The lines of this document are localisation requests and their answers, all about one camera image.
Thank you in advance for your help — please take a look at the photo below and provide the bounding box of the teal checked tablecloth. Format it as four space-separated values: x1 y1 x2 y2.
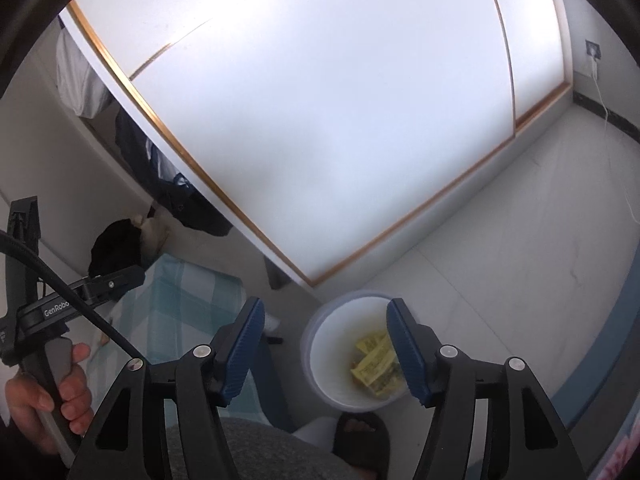
105 255 295 432

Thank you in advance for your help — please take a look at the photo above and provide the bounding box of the white charger cable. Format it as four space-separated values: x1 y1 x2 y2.
589 56 640 231

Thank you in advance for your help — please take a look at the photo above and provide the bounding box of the white trash bin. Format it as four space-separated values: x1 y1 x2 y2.
300 290 408 413

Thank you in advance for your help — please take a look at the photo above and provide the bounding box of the black slipper on foot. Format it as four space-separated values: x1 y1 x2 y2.
332 412 390 480

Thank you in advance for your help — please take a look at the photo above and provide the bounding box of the person's left hand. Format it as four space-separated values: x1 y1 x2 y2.
4 341 96 456

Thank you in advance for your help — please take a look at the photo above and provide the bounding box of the black hanging backpack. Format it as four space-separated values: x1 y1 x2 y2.
115 108 232 237

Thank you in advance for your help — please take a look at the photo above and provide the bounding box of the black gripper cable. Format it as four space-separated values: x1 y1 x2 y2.
0 228 147 366

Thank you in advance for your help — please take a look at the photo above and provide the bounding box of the wall power socket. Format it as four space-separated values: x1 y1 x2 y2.
586 40 601 61

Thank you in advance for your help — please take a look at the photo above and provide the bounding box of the white sliding wardrobe door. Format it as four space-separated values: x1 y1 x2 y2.
61 0 572 290

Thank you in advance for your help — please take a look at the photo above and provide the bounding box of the large yellow plastic wrapper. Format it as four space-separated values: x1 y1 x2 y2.
350 330 406 399

